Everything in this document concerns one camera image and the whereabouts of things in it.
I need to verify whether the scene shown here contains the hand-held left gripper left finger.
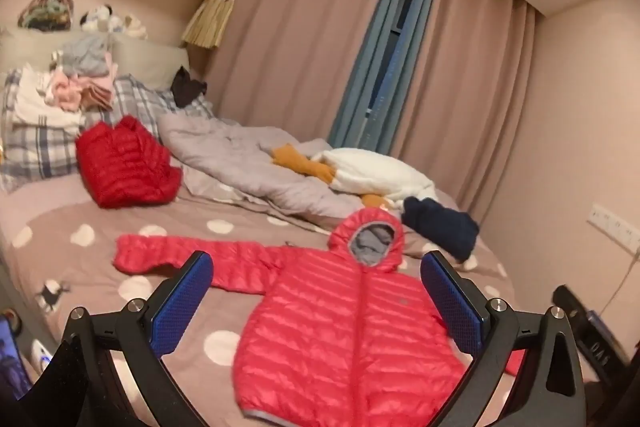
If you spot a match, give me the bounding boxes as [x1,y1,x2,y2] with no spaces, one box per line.
[61,251,215,427]

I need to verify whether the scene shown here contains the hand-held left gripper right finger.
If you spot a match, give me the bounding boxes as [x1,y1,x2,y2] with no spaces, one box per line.
[420,251,587,427]

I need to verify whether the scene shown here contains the pink-red hooded down jacket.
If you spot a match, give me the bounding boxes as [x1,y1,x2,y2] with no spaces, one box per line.
[112,208,527,425]

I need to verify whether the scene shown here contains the pink folded clothes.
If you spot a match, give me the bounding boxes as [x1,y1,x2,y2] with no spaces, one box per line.
[44,52,118,114]

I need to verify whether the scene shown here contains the white folded clothes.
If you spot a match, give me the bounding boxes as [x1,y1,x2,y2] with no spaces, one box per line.
[11,63,85,128]

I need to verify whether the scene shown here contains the navy blue garment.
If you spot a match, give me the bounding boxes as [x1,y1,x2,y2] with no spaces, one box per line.
[401,196,481,264]

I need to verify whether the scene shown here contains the bed with dotted sheet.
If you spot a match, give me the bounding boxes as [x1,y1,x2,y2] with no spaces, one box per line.
[0,179,517,427]

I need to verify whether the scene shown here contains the red folded down jacket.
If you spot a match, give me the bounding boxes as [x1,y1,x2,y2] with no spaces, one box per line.
[75,114,184,209]

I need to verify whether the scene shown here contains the small white device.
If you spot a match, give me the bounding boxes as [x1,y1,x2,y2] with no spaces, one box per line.
[30,338,54,371]

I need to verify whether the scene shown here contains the white and orange plush toy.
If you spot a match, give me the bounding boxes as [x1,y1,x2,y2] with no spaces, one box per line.
[271,142,441,210]

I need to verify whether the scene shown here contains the grey duvet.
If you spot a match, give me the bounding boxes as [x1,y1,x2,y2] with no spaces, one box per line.
[157,112,482,259]

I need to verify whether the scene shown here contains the pink curtain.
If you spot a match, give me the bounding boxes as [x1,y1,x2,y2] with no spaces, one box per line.
[204,0,402,144]
[392,0,540,230]

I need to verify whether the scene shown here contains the dark brown garment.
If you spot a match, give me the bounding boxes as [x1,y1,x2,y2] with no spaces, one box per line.
[171,66,208,108]

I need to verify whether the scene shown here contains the blue curtain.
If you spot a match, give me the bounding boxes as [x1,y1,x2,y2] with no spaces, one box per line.
[327,0,447,148]

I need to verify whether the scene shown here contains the beige cushion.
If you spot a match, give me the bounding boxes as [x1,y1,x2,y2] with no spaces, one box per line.
[111,37,192,90]
[0,26,110,75]

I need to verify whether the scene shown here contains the grey folded garment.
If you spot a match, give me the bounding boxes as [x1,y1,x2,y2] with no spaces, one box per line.
[51,33,119,78]

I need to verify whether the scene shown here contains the window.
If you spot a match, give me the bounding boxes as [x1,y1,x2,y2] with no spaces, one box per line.
[367,0,426,118]

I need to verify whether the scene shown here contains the plush toys on headboard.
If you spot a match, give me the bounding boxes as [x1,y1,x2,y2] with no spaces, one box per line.
[80,4,149,40]

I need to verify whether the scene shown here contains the patterned plush toy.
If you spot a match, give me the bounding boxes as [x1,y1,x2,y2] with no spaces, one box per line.
[17,0,76,32]

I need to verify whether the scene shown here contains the white cable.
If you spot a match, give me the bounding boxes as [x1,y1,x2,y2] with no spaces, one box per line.
[596,246,640,315]

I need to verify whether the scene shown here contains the white wall socket strip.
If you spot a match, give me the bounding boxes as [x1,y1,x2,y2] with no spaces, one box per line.
[588,202,640,256]

